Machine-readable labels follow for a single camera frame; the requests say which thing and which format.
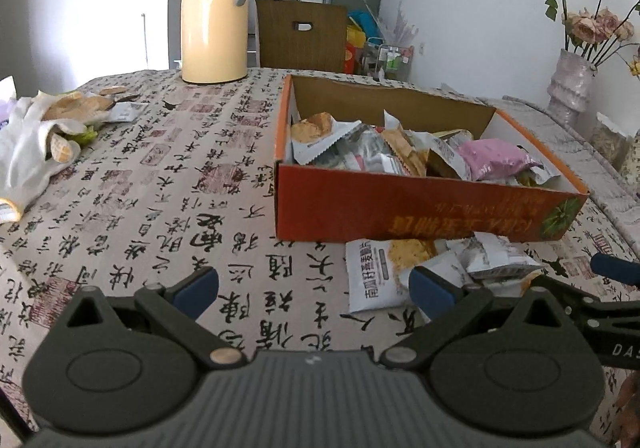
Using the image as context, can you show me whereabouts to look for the grey white snack packet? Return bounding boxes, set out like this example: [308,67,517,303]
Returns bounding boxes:
[446,231,541,280]

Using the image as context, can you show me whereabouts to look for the pink textured vase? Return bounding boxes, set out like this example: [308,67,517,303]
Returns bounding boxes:
[547,49,597,127]

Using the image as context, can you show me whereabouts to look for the grey quilted blanket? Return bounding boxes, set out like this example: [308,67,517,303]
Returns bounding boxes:
[477,96,639,236]

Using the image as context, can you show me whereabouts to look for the orange cracker snack packet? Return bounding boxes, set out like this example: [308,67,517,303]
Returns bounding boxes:
[382,112,431,177]

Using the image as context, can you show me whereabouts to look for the bread picture snack packet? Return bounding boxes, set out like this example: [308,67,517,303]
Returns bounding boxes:
[291,112,361,165]

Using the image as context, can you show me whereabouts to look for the red gift box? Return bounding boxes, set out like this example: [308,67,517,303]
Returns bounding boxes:
[344,42,360,74]

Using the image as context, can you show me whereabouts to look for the pink snack packet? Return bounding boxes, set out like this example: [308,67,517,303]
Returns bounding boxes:
[457,138,542,182]

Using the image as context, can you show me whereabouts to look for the calligraphy print tablecloth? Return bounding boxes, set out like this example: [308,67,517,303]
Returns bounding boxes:
[0,66,640,448]

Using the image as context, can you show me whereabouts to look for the white pumpkin cracker packet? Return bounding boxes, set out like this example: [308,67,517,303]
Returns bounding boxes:
[345,239,447,314]

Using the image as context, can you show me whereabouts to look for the orange pumpkin cardboard box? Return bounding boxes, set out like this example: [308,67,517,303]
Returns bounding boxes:
[274,75,589,242]

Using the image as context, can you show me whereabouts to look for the yellow blossom branches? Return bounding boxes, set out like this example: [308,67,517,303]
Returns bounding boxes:
[616,48,640,78]

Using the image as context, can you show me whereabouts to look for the wire storage rack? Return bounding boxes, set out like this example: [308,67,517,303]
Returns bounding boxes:
[360,38,414,82]

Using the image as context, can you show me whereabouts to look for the yellow thermos jug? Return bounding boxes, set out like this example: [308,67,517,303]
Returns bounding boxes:
[181,0,248,84]

